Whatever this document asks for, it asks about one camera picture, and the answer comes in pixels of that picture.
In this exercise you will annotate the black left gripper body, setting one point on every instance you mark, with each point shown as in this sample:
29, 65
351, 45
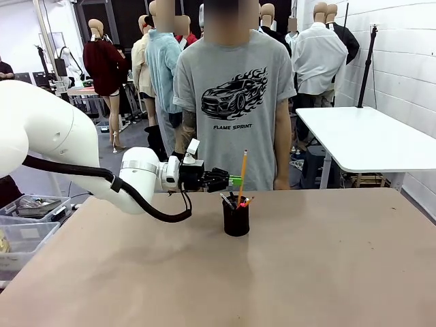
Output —
194, 175

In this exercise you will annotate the green left gripper finger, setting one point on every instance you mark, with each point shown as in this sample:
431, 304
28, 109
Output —
235, 177
235, 182

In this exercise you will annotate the yellow pencil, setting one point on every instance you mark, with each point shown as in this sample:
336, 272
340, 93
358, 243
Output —
242, 170

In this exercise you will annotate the silver and black pen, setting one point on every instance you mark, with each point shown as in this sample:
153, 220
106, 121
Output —
227, 201

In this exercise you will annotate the orange pencil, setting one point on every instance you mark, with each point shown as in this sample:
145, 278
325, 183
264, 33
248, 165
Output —
249, 201

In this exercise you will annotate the person's tattooed right forearm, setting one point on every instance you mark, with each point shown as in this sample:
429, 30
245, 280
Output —
188, 131

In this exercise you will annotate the person's left forearm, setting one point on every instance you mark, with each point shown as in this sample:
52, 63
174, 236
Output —
282, 139

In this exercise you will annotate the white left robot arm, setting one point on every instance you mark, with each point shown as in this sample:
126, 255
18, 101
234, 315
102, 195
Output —
58, 136

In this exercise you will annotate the black mesh pen holder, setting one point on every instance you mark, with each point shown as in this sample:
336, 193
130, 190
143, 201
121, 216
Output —
236, 219

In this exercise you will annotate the person's left hand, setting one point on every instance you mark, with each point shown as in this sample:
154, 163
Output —
281, 184

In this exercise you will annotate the person in gray t-shirt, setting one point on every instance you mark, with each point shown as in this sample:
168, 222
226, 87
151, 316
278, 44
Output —
235, 102

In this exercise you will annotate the mannequin in light blue fleece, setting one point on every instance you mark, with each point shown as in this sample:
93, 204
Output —
161, 68

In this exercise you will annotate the mannequin in cream jacket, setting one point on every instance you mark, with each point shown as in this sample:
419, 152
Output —
141, 68

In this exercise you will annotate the mannequin in red jacket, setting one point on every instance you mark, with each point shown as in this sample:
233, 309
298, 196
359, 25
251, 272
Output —
189, 37

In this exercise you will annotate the white side table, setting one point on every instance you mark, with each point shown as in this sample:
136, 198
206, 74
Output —
368, 136

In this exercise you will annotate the mannequin in maroon sweater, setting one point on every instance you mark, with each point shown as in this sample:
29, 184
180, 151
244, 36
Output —
104, 68

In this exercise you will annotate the mannequin in white shirt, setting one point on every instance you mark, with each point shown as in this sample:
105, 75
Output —
318, 58

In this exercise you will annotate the clear plastic bin with parts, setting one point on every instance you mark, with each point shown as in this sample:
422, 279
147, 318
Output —
34, 206

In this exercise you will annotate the black tripod stand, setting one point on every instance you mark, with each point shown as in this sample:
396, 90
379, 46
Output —
368, 68

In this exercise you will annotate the mannequin in black suit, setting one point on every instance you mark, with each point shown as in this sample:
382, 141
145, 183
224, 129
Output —
349, 42

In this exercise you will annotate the clear plastic bin with lid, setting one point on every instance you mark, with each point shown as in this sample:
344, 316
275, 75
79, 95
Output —
24, 238

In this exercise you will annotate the metal support pole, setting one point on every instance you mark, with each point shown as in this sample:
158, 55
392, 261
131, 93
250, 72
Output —
47, 41

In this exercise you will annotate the seated person in black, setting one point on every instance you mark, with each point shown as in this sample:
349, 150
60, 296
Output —
6, 69

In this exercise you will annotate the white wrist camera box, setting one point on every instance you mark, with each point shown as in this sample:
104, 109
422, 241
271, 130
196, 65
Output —
191, 150

